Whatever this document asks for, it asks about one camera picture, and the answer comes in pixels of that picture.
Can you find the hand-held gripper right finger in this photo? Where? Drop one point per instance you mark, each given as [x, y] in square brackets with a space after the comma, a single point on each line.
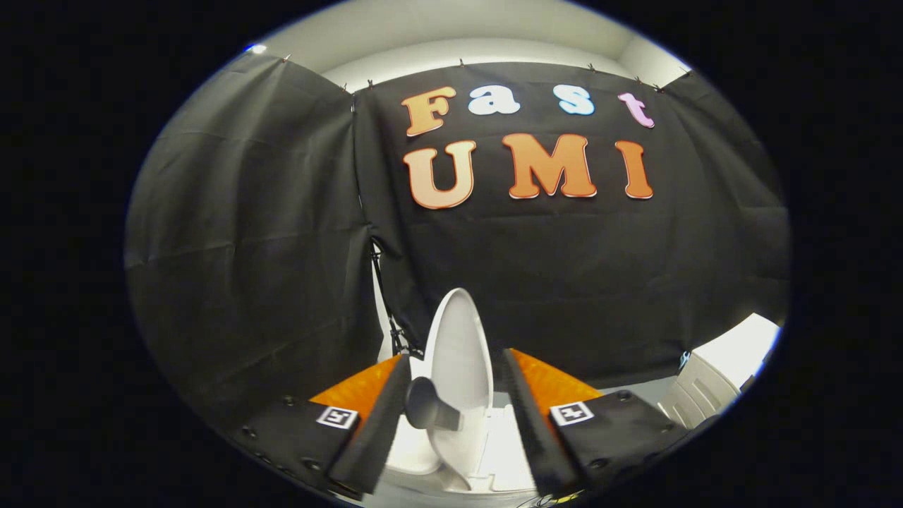
[532, 430]

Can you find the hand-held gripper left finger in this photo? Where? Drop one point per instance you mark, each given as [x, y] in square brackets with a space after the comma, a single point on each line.
[377, 430]

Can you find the white toilet lid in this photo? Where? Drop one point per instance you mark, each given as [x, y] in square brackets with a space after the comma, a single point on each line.
[458, 339]

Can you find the white toilet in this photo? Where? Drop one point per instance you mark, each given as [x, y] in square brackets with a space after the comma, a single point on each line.
[504, 451]

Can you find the black backdrop cloth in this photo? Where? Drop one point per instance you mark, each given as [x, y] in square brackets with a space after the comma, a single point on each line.
[564, 282]

